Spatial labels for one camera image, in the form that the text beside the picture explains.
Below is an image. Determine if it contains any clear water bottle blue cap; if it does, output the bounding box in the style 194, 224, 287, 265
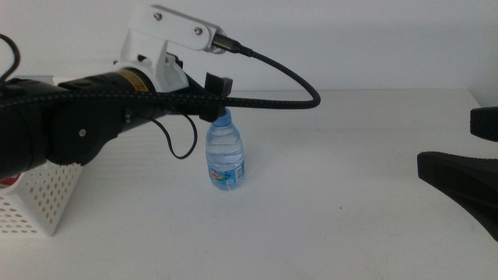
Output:
205, 107, 246, 191

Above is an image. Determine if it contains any red soda can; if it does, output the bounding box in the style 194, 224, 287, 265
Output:
0, 174, 21, 191

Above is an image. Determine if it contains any white perforated plastic basket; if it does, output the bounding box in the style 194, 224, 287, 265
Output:
0, 75, 85, 237

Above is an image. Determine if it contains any thin black cable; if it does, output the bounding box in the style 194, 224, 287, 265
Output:
149, 112, 198, 160
0, 33, 22, 85

